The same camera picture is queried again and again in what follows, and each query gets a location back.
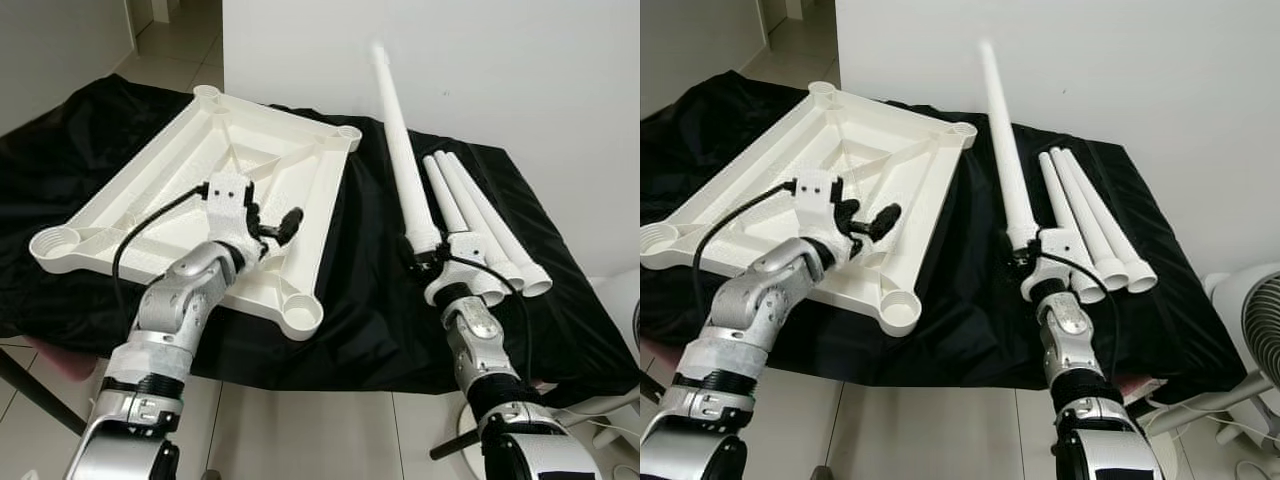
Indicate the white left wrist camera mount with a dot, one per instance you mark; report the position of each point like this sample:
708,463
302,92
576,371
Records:
818,198
228,205

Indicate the black cloth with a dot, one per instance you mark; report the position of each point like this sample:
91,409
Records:
380,320
985,310

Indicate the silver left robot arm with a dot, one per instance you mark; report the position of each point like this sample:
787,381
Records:
175,300
765,300

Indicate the white door frame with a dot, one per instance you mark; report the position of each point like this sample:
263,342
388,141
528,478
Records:
780,10
145,12

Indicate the white plastic table leg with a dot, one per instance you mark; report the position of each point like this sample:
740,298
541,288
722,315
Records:
445,200
500,235
1105,235
1054,200
1072,200
462,200
1005,150
402,160

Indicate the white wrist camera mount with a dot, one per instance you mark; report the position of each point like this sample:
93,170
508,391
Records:
465,252
228,205
818,198
1060,245

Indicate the white pedestal fan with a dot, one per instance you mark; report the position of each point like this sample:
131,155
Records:
1250,320
605,400

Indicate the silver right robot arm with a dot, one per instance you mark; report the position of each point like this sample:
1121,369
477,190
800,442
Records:
1070,330
480,340

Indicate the black metal table leg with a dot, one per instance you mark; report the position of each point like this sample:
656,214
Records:
650,385
40,392
455,446

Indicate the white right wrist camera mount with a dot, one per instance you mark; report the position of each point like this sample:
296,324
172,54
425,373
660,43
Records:
465,252
1060,245

